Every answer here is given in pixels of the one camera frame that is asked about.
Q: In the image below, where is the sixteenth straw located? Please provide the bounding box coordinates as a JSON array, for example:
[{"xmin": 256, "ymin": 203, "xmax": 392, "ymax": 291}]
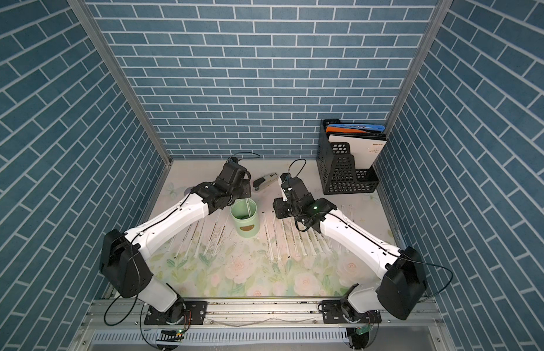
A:
[{"xmin": 212, "ymin": 210, "xmax": 228, "ymax": 256}]

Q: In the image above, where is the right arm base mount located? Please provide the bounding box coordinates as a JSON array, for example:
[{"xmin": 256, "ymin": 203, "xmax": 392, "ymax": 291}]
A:
[{"xmin": 318, "ymin": 300, "xmax": 382, "ymax": 324}]

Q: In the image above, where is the thirteenth straw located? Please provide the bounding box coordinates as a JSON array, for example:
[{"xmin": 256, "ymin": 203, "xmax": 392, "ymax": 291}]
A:
[{"xmin": 194, "ymin": 219, "xmax": 206, "ymax": 257}]

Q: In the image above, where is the seventeenth straw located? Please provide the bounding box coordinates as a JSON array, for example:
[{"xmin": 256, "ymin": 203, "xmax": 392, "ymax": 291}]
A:
[{"xmin": 245, "ymin": 199, "xmax": 251, "ymax": 217}]

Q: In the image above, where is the eleventh straw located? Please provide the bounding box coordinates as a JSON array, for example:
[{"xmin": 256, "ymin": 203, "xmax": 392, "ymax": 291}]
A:
[{"xmin": 203, "ymin": 214, "xmax": 220, "ymax": 256}]

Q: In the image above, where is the white vented cable duct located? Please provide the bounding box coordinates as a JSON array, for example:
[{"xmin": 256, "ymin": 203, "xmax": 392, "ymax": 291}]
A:
[{"xmin": 94, "ymin": 328, "xmax": 350, "ymax": 346}]

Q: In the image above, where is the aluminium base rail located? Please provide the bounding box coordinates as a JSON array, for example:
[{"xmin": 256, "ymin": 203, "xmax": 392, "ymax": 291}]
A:
[{"xmin": 82, "ymin": 298, "xmax": 444, "ymax": 328}]

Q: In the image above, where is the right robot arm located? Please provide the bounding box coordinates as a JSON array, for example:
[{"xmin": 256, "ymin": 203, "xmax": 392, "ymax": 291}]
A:
[{"xmin": 273, "ymin": 173, "xmax": 427, "ymax": 323}]

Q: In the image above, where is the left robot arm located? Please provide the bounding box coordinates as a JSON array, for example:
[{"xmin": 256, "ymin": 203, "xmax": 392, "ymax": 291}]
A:
[{"xmin": 99, "ymin": 156, "xmax": 251, "ymax": 323}]

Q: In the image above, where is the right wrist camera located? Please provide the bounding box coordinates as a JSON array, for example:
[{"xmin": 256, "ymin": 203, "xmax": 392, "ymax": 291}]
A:
[{"xmin": 279, "ymin": 173, "xmax": 291, "ymax": 202}]

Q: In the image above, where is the black mesh file holder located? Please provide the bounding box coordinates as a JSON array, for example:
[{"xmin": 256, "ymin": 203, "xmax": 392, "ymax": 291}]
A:
[{"xmin": 317, "ymin": 118, "xmax": 380, "ymax": 195}]

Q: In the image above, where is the blue folder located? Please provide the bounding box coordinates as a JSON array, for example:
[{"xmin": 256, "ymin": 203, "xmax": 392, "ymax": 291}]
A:
[{"xmin": 326, "ymin": 123, "xmax": 385, "ymax": 133}]

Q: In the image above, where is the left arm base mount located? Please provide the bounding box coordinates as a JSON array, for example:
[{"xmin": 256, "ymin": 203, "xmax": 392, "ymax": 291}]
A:
[{"xmin": 144, "ymin": 299, "xmax": 208, "ymax": 327}]

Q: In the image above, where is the green cylindrical cup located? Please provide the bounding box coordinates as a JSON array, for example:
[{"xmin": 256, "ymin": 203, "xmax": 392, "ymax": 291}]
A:
[{"xmin": 230, "ymin": 198, "xmax": 260, "ymax": 238}]

